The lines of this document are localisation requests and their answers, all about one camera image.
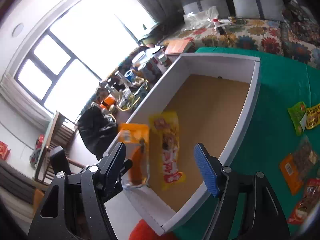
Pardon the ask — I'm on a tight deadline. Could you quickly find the yellow red snack packet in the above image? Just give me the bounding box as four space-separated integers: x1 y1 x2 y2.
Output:
149 111 185 191

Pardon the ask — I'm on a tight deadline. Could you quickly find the green satin cloth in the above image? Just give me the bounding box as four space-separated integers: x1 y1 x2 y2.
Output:
197 47 319 217

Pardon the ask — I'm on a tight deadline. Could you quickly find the yellow chicken feet packet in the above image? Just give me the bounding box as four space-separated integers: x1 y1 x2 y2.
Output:
306 104 320 129

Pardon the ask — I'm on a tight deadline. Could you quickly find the orange dark snack packet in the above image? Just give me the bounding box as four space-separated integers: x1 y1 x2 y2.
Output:
279 136 319 196

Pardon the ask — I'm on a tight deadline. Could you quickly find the wooden chair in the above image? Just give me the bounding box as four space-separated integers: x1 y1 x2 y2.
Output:
33 112 85 186

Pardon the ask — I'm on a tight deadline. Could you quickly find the white cardboard box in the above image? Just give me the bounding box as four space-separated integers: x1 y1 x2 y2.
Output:
123 53 260 235

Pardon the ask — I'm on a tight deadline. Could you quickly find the floral bed cover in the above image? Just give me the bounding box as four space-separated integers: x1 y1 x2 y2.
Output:
161 18 319 69

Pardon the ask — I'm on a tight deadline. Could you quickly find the white tissue paper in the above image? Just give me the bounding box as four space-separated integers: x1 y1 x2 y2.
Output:
182 6 219 30

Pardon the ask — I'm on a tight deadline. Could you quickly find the green snack packet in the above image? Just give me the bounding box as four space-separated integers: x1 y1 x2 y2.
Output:
287 101 306 136

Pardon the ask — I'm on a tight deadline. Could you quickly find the orange book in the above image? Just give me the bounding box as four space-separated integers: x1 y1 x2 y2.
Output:
165 40 193 55

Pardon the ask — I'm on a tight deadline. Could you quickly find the black plastic bag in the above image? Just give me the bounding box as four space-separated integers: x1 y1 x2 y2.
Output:
78 106 118 160

